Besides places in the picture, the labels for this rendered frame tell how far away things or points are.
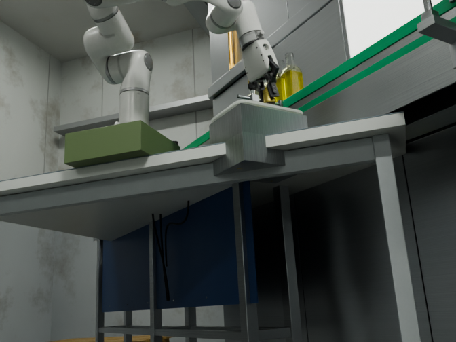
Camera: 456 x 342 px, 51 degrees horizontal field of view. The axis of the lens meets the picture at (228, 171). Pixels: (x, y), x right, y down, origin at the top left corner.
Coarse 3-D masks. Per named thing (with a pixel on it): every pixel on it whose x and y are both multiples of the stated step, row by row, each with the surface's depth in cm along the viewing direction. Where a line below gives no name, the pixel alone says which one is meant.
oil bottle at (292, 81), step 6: (288, 66) 159; (294, 66) 159; (282, 72) 161; (288, 72) 158; (294, 72) 158; (300, 72) 160; (282, 78) 160; (288, 78) 157; (294, 78) 157; (300, 78) 159; (282, 84) 160; (288, 84) 157; (294, 84) 157; (300, 84) 158; (282, 90) 160; (288, 90) 157; (294, 90) 156; (282, 96) 160; (288, 96) 156
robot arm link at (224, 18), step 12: (168, 0) 134; (180, 0) 133; (192, 0) 132; (204, 0) 130; (216, 0) 131; (228, 0) 132; (240, 0) 134; (216, 12) 135; (228, 12) 132; (240, 12) 134; (228, 24) 138
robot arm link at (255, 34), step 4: (252, 32) 139; (256, 32) 139; (260, 32) 138; (244, 36) 140; (248, 36) 139; (252, 36) 139; (256, 36) 139; (260, 36) 139; (240, 40) 141; (244, 40) 140; (248, 40) 139; (252, 40) 139; (240, 44) 142; (244, 44) 140
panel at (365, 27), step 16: (352, 0) 157; (368, 0) 150; (384, 0) 145; (400, 0) 139; (416, 0) 135; (432, 0) 130; (352, 16) 156; (368, 16) 150; (384, 16) 144; (400, 16) 139; (416, 16) 134; (352, 32) 155; (368, 32) 149; (384, 32) 144; (352, 48) 155
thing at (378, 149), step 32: (288, 160) 125; (320, 160) 122; (352, 160) 120; (384, 160) 116; (32, 192) 152; (64, 192) 148; (96, 192) 144; (128, 192) 140; (160, 192) 138; (384, 192) 115; (416, 320) 106
